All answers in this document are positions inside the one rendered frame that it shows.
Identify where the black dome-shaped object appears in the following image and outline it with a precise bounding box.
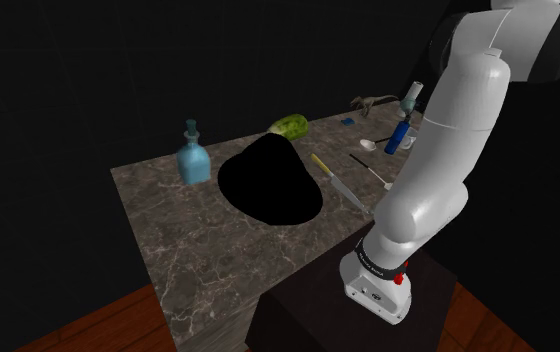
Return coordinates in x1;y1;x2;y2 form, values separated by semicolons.
217;131;324;227

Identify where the green lettuce head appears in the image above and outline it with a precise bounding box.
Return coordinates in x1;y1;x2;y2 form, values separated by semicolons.
267;113;310;142

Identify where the light blue glass bottle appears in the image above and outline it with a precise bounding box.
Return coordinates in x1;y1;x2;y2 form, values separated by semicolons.
175;118;212;186

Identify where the grey dinosaur figure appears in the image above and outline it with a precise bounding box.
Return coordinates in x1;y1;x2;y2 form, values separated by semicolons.
349;94;401;118

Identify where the dark blue cylindrical bottle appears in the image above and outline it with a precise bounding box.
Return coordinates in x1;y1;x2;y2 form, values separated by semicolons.
383;116;412;156

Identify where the white mug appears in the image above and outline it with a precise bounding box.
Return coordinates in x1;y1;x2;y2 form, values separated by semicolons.
399;127;418;151

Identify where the dark robot stand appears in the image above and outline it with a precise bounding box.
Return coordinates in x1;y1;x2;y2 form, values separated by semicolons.
244;220;458;352

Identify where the pale teal and white bottle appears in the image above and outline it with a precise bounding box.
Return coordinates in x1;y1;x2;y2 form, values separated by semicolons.
397;80;425;121

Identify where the yellow-handled knife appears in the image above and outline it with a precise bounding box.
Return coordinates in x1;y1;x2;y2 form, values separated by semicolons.
310;153;373;215

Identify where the black-handled white-tipped utensil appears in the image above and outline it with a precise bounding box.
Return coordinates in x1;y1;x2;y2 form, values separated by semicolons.
349;153;394;191

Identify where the white spoon with black handle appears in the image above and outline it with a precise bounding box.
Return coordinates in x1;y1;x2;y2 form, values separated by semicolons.
359;136;392;153

